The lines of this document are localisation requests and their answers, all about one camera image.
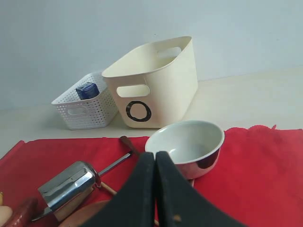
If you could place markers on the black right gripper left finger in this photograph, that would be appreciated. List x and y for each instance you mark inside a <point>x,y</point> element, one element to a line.
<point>134,204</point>

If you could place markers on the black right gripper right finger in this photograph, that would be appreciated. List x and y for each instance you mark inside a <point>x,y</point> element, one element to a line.
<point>179,204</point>

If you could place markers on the red sausage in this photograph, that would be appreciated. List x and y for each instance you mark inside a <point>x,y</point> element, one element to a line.
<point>24,213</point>

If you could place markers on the blue white milk carton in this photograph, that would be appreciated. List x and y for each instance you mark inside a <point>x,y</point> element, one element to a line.
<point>87,90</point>

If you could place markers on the brown egg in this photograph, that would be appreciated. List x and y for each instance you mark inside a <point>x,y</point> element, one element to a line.
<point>5,214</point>

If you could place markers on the wooden chopstick under cup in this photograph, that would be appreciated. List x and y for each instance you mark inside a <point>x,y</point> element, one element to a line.
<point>113,192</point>

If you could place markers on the table knife steel blade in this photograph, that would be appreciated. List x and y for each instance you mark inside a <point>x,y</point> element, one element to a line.
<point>113,164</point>

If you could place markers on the white ceramic bowl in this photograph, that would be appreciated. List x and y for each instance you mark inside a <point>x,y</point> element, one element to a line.
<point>194,146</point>

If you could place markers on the stainless steel cup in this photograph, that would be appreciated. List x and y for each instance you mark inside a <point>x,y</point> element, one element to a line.
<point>68,189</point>

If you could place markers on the red cloth table mat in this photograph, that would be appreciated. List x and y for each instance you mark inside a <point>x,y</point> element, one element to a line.
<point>258,178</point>

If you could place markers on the white perforated plastic basket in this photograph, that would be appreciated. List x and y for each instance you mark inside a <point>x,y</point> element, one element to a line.
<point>90,113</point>

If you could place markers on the cream plastic bin black circle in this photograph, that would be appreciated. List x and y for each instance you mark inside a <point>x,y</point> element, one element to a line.
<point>154,84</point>

